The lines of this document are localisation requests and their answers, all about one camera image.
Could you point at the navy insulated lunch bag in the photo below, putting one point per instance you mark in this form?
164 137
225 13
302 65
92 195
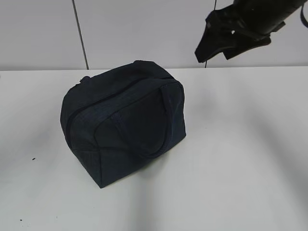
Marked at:
117 122

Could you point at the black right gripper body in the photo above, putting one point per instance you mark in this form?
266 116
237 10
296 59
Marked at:
254 21

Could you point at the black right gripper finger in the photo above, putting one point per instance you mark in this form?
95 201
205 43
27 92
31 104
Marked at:
243 44
213 42

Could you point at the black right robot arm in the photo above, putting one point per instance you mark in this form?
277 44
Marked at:
282 7

